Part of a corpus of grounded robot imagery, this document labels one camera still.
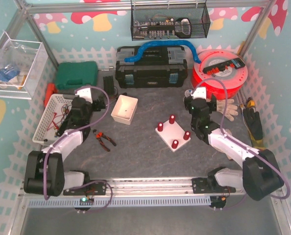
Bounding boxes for yellow black tool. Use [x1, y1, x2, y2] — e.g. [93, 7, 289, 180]
[246, 97, 256, 109]

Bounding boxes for large red spring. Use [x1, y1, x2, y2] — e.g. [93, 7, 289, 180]
[169, 115, 175, 124]
[157, 122, 163, 132]
[172, 140, 179, 149]
[183, 131, 191, 141]

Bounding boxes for yellow rod in corner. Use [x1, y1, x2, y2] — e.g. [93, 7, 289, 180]
[237, 41, 245, 55]

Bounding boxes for orange handled cutting pliers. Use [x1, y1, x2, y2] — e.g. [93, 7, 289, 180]
[92, 129, 117, 152]

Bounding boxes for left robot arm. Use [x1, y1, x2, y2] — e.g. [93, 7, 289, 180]
[23, 85, 105, 200]

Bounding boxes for clear acrylic wall box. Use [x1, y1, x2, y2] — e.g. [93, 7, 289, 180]
[0, 32, 48, 100]

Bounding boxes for black yellow work glove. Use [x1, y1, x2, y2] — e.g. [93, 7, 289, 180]
[243, 108, 265, 150]

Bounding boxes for black wire mesh shelf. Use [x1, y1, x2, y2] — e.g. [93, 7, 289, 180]
[131, 0, 210, 41]

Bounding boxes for white peg base plate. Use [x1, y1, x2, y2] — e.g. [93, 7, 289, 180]
[155, 120, 191, 152]

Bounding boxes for white plastic parts bin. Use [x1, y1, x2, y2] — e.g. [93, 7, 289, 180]
[111, 94, 138, 125]

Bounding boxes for grey slotted cable duct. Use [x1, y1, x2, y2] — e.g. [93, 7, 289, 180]
[28, 196, 211, 208]

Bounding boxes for black socket rail orange clips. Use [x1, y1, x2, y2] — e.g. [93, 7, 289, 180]
[202, 58, 245, 75]

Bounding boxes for solder wire spool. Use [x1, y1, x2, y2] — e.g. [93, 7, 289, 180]
[183, 89, 192, 104]

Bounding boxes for black plastic toolbox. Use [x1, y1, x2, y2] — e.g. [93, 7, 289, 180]
[115, 46, 188, 89]

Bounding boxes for green plastic tool case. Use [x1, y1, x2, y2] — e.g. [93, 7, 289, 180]
[54, 61, 98, 90]

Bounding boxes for black device in basket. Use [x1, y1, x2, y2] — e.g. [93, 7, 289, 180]
[56, 115, 69, 137]

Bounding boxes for blue corrugated hose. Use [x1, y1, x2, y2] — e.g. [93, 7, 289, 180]
[124, 40, 201, 65]

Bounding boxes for white knit work glove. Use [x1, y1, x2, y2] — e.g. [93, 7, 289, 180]
[216, 99, 239, 121]

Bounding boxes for orange pneumatic tubing reel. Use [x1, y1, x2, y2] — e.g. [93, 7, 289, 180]
[191, 49, 248, 98]

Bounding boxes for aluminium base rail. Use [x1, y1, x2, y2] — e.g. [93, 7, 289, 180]
[19, 178, 248, 196]

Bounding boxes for orange tool handle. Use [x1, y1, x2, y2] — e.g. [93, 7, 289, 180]
[44, 83, 58, 107]

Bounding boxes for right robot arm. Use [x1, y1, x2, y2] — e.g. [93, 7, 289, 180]
[183, 87, 285, 201]

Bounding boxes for white perforated basket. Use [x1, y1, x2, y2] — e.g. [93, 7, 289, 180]
[32, 94, 75, 145]

